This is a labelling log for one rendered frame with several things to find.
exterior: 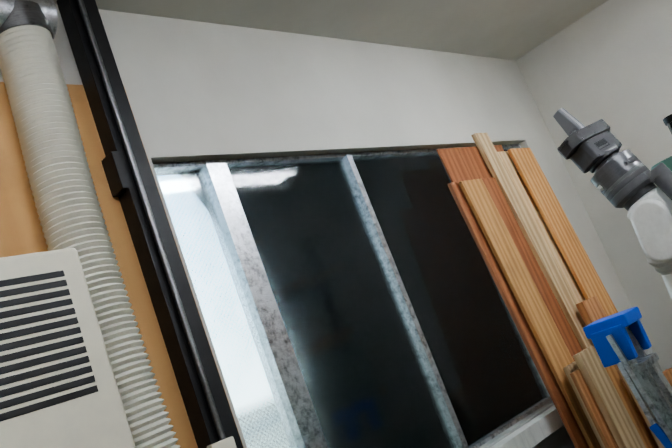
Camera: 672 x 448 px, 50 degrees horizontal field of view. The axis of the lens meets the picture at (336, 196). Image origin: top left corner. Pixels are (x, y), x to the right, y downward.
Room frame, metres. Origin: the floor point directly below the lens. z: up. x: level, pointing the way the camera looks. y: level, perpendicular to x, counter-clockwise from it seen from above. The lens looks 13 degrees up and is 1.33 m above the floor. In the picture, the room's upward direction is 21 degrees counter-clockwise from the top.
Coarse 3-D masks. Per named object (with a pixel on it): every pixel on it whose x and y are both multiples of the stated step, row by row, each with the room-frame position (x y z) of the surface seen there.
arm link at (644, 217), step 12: (636, 204) 1.27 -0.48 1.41; (648, 204) 1.25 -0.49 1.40; (660, 204) 1.24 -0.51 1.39; (636, 216) 1.27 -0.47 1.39; (648, 216) 1.26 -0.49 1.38; (660, 216) 1.25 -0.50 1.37; (636, 228) 1.27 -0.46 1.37; (648, 228) 1.26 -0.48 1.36; (660, 228) 1.25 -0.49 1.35; (648, 240) 1.27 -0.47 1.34; (660, 240) 1.26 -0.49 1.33; (648, 252) 1.27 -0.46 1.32; (660, 252) 1.26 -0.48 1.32; (660, 264) 1.28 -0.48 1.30
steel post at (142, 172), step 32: (64, 0) 1.99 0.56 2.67; (96, 32) 2.02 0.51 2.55; (96, 64) 2.00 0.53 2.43; (96, 96) 1.99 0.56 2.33; (128, 128) 2.03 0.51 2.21; (128, 160) 2.00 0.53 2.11; (128, 192) 1.98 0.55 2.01; (128, 224) 2.02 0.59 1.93; (160, 224) 2.03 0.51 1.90; (160, 256) 1.99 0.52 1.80; (160, 288) 1.98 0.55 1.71; (160, 320) 2.01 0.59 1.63; (192, 320) 2.03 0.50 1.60; (192, 352) 1.98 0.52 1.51; (192, 384) 1.98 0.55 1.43; (192, 416) 2.01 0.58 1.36; (224, 416) 2.03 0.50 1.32
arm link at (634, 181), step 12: (660, 168) 1.26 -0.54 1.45; (624, 180) 1.27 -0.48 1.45; (636, 180) 1.27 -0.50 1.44; (648, 180) 1.27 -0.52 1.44; (660, 180) 1.27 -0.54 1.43; (612, 192) 1.29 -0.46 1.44; (624, 192) 1.28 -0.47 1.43; (636, 192) 1.28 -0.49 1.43; (648, 192) 1.28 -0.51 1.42; (660, 192) 1.28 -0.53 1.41; (612, 204) 1.32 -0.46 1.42; (624, 204) 1.31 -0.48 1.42
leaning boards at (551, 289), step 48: (480, 144) 3.49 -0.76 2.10; (480, 192) 3.28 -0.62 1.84; (528, 192) 3.69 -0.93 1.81; (480, 240) 3.19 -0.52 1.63; (528, 240) 3.48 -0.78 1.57; (576, 240) 3.79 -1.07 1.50; (528, 288) 3.26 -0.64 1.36; (576, 288) 3.66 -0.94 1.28; (528, 336) 3.18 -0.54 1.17; (576, 336) 3.46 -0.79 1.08; (576, 384) 3.09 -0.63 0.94; (624, 384) 3.42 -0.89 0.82; (576, 432) 3.17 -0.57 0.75; (624, 432) 3.12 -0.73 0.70
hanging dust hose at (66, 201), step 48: (0, 48) 1.76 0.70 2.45; (48, 48) 1.79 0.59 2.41; (48, 96) 1.75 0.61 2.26; (48, 144) 1.74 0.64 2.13; (48, 192) 1.73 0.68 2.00; (48, 240) 1.75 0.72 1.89; (96, 240) 1.75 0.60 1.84; (96, 288) 1.72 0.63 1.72; (144, 384) 1.75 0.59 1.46; (144, 432) 1.73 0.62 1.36
